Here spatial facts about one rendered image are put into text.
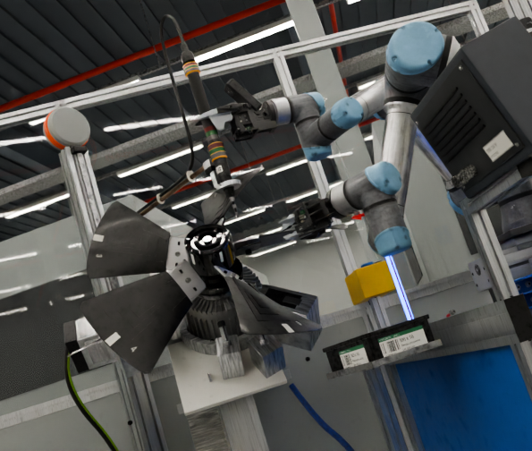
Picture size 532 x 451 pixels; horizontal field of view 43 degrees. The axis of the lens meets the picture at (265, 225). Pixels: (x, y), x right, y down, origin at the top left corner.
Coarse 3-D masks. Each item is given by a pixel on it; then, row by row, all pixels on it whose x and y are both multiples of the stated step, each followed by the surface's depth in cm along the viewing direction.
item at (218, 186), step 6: (204, 162) 183; (210, 162) 181; (204, 168) 183; (210, 168) 180; (210, 174) 181; (216, 174) 180; (216, 180) 180; (234, 180) 176; (216, 186) 177; (222, 186) 175; (228, 186) 177; (234, 186) 178; (240, 186) 180; (216, 192) 179; (222, 192) 180
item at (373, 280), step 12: (372, 264) 200; (384, 264) 200; (348, 276) 208; (360, 276) 198; (372, 276) 198; (384, 276) 199; (348, 288) 212; (360, 288) 198; (372, 288) 198; (384, 288) 198; (360, 300) 202
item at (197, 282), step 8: (184, 264) 169; (176, 272) 167; (184, 272) 168; (192, 272) 169; (176, 280) 166; (184, 280) 167; (192, 280) 169; (200, 280) 170; (184, 288) 167; (192, 288) 168; (200, 288) 169; (192, 296) 167
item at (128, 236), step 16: (112, 208) 187; (128, 208) 185; (112, 224) 184; (128, 224) 182; (144, 224) 181; (112, 240) 182; (128, 240) 181; (144, 240) 179; (160, 240) 178; (112, 256) 181; (128, 256) 180; (144, 256) 179; (160, 256) 177; (96, 272) 181; (112, 272) 180; (128, 272) 180; (144, 272) 179; (160, 272) 178
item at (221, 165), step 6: (186, 48) 186; (186, 54) 185; (192, 54) 186; (186, 60) 185; (192, 60) 188; (216, 162) 179; (222, 162) 178; (216, 168) 179; (222, 168) 178; (228, 168) 179; (222, 174) 178; (228, 174) 178; (222, 180) 178; (228, 180) 178; (228, 192) 177; (234, 192) 178; (228, 198) 178
